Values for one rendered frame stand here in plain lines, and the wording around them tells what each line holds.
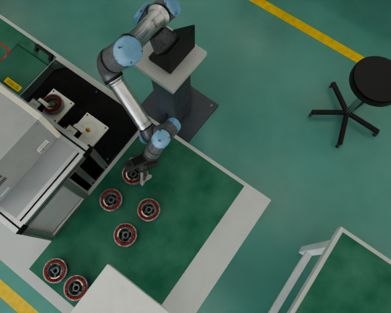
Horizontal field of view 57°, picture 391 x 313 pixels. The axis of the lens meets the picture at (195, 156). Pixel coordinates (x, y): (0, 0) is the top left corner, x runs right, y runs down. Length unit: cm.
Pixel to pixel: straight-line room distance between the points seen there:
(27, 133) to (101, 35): 190
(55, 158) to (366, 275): 152
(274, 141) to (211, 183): 103
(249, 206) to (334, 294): 56
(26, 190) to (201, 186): 81
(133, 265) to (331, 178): 161
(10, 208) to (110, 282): 53
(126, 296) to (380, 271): 121
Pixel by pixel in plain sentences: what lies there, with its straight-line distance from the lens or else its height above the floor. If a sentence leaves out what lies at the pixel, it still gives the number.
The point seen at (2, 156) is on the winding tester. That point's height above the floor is 132.
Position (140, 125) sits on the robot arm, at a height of 97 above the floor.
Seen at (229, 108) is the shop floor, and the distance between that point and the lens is 283.
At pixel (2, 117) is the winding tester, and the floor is 132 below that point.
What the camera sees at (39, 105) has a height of 92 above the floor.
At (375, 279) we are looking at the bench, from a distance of 200.
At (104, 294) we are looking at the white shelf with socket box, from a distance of 139.
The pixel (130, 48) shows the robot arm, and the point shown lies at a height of 126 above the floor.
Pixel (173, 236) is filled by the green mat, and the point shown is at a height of 75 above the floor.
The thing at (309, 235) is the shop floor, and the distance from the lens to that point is 268.
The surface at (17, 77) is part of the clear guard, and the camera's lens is 191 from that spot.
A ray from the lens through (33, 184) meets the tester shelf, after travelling 162.
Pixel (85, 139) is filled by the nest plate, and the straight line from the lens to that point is 197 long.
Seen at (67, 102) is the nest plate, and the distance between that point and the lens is 209.
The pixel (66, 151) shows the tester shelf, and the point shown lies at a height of 111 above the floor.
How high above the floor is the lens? 255
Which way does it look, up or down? 73 degrees down
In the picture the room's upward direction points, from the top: straight up
